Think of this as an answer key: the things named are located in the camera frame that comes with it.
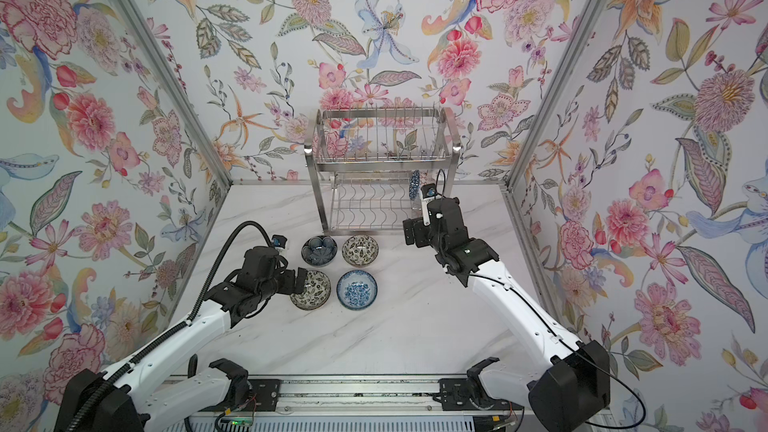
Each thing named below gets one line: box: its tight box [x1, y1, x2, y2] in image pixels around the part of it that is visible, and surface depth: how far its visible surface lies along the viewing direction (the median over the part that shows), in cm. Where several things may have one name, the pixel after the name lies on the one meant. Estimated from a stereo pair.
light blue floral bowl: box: [336, 269, 378, 311], surface depth 90 cm
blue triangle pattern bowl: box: [409, 170, 421, 200], surface depth 116 cm
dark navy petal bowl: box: [301, 235, 338, 267], surface depth 100 cm
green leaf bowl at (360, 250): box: [341, 234, 379, 267], surface depth 100 cm
